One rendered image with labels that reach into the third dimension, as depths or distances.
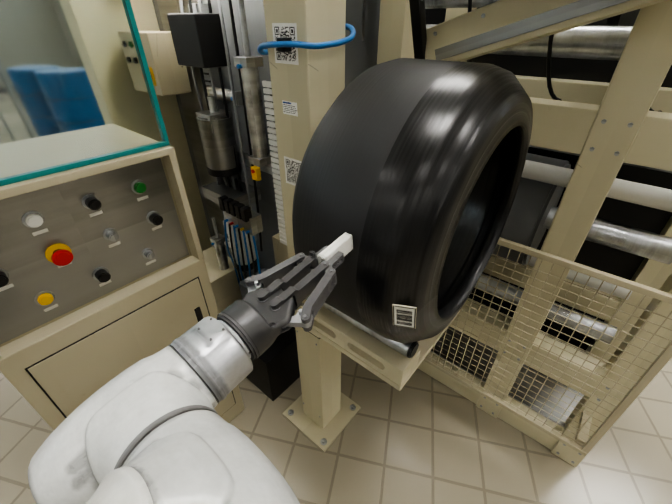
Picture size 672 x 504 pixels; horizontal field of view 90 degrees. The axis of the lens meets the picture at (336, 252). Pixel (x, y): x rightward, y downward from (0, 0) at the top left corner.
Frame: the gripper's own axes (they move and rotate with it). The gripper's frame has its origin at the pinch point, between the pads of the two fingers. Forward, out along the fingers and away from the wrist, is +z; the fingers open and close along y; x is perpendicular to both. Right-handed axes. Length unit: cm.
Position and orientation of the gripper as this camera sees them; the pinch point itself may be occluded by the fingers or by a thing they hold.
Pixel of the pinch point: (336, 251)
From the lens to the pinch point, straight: 53.5
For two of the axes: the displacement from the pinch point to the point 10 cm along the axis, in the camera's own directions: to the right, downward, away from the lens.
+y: -7.7, -3.6, 5.3
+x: 0.9, 7.5, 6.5
